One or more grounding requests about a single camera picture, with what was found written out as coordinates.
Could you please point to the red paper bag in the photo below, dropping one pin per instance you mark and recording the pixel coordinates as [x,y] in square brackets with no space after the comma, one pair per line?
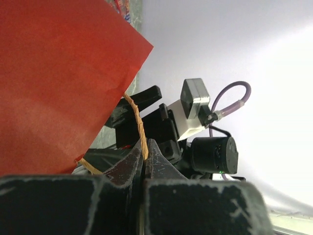
[64,66]

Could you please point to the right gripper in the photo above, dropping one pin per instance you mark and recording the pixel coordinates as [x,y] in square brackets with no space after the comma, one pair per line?
[158,125]

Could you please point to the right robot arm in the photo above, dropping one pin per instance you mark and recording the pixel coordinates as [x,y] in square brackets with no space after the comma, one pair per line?
[205,156]

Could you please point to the large red snack bag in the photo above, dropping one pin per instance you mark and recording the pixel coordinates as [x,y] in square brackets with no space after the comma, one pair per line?
[122,7]

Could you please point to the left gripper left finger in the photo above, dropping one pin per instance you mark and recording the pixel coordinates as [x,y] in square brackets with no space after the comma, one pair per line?
[105,204]

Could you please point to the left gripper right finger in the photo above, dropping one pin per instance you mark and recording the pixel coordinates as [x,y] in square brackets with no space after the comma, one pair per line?
[175,205]

